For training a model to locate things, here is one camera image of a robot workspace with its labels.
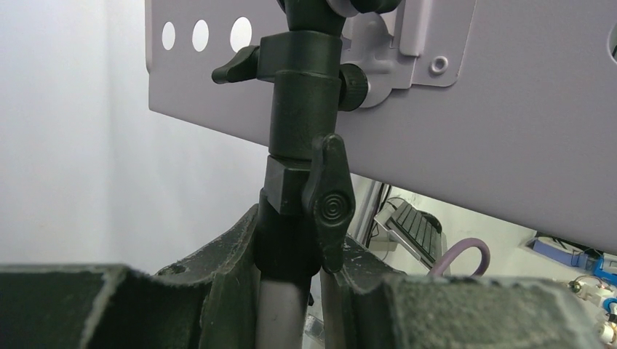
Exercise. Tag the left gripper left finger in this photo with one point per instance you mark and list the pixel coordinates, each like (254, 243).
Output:
(206, 300)

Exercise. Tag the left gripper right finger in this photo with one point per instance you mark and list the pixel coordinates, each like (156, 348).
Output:
(368, 304)

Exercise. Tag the lilac perforated music stand desk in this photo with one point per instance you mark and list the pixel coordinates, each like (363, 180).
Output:
(516, 117)

